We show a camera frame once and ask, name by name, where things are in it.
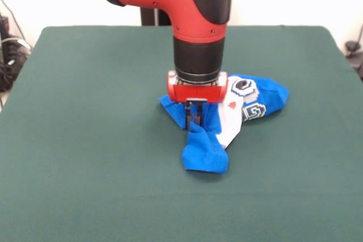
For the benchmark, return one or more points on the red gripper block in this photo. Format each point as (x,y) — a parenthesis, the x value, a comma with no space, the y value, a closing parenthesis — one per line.
(198,91)

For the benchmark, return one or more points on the blue printed shirt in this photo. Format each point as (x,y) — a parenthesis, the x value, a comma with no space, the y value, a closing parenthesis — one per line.
(204,154)

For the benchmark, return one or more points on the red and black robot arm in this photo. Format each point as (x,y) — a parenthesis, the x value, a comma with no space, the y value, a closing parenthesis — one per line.
(181,4)

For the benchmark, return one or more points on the dark green tablecloth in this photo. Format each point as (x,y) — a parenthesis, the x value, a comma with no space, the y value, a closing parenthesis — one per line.
(85,111)

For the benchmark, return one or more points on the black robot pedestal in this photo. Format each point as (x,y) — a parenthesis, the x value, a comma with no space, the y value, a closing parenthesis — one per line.
(150,16)

